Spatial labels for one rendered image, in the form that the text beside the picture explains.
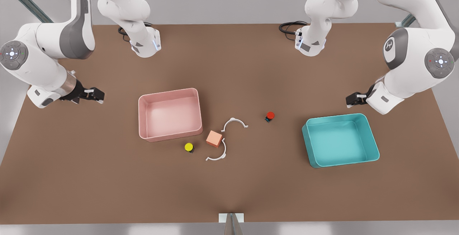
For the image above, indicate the red button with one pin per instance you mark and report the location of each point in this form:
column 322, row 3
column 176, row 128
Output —
column 270, row 115

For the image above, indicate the yellow button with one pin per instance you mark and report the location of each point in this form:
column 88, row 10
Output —
column 189, row 147

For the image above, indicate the orange cube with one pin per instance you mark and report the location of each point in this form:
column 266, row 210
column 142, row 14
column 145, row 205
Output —
column 214, row 138

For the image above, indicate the silver frame post with foot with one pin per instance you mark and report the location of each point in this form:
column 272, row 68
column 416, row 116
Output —
column 231, row 222

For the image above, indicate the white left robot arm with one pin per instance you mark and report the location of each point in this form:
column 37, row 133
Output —
column 412, row 48

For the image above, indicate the pink storage box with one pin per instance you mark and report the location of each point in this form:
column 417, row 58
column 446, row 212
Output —
column 170, row 115

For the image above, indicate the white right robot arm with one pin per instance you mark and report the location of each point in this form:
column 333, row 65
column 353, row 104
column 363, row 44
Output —
column 46, row 38

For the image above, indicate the blue storage box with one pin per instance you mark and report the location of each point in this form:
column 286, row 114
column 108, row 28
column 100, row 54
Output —
column 340, row 142

